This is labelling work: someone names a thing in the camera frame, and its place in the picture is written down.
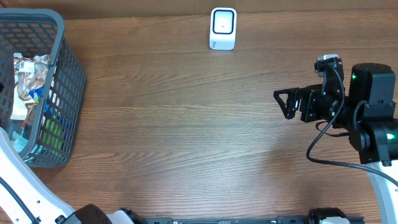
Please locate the white barcode scanner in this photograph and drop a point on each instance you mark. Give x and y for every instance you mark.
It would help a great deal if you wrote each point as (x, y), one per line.
(223, 28)

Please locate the teal white snack packet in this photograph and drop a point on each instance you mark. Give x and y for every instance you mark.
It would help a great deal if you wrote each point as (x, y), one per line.
(19, 142)

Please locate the blue snack bar wrapper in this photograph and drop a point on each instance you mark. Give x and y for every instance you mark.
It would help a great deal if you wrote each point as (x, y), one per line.
(36, 94)

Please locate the grey plastic mesh basket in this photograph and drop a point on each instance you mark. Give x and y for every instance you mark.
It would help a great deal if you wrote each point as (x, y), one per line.
(34, 32)

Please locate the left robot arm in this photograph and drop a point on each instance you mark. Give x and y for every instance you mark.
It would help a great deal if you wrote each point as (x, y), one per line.
(25, 199)

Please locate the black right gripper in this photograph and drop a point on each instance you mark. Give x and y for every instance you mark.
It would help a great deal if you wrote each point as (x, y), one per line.
(293, 94)

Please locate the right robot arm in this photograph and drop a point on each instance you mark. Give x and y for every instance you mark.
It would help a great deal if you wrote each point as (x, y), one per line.
(365, 111)

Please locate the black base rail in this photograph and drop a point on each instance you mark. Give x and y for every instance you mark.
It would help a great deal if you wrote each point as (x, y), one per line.
(298, 219)

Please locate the green red snack bag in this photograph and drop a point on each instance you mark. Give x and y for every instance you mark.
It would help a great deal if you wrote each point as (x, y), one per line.
(29, 120)

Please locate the beige brown snack pouch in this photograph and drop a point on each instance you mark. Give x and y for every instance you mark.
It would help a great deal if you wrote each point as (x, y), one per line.
(29, 74)

